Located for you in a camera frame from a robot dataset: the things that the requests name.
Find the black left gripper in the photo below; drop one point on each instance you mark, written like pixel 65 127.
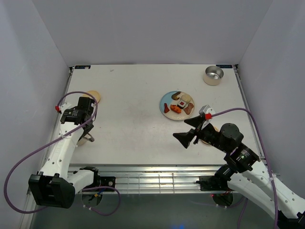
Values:
pixel 87 130

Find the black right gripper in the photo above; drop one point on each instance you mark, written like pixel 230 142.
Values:
pixel 185 138

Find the stainless steel slotted tongs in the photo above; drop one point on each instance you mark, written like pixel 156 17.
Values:
pixel 88 137

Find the red fried chicken drumstick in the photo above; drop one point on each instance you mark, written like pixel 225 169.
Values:
pixel 166 109

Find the white steamed bun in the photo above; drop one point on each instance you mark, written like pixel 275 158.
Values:
pixel 186 98

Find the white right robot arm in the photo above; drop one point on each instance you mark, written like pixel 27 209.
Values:
pixel 246 173

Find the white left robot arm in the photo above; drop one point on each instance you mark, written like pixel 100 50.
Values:
pixel 52 186

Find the left steel lunch bowl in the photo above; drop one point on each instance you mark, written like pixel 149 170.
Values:
pixel 82 141

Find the steel lunch bowl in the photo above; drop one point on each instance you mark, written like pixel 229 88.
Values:
pixel 82 141
pixel 213 75

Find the right steel lunch bowl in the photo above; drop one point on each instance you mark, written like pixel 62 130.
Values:
pixel 213 75

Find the left wooden round lid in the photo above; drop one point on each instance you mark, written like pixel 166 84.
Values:
pixel 95 94

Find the wooden round lid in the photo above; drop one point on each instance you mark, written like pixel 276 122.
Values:
pixel 209 137
pixel 95 94

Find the right wooden round lid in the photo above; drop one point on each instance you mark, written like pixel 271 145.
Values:
pixel 209 137

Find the sushi roll piece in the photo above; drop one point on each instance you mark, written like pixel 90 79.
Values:
pixel 182 104

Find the orange fried cutlet piece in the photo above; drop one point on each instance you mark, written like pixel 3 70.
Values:
pixel 175 108

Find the blue and white plate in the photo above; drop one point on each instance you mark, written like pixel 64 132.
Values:
pixel 171 114

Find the dark brown curved food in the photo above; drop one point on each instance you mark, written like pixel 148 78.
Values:
pixel 175 96

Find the left blue corner label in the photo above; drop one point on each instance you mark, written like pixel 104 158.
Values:
pixel 82 67

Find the blue corner label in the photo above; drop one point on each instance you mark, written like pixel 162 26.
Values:
pixel 225 66
pixel 82 67

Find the right blue corner label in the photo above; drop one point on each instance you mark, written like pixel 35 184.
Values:
pixel 225 66

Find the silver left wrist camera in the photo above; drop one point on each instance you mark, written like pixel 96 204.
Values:
pixel 61 108

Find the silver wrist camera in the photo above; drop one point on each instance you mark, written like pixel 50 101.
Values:
pixel 207 112
pixel 61 108

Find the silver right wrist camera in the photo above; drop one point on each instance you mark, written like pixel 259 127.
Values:
pixel 207 112

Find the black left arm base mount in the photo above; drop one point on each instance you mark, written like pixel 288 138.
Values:
pixel 107 183

